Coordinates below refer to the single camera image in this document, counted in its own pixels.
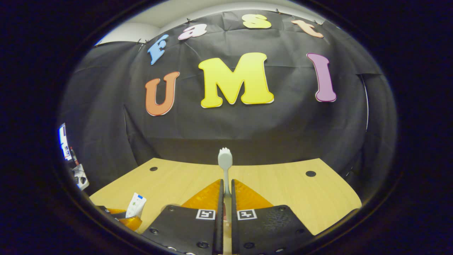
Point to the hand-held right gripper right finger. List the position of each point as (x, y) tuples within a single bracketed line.
[(234, 226)]

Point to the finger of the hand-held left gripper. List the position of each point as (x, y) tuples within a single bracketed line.
[(115, 211), (131, 223)]

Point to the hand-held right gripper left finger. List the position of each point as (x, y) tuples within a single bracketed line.
[(219, 226)]

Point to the white toothpaste tube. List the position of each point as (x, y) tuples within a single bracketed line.
[(136, 205)]

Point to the white toothbrush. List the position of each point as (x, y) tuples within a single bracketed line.
[(225, 159)]

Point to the wooden desktop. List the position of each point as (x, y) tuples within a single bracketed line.
[(283, 191)]

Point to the white power strip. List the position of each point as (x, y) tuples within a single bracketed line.
[(80, 179)]

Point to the lit monitor screen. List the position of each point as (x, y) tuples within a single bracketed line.
[(63, 141)]

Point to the black backdrop cloth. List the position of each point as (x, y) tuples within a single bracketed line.
[(247, 120)]

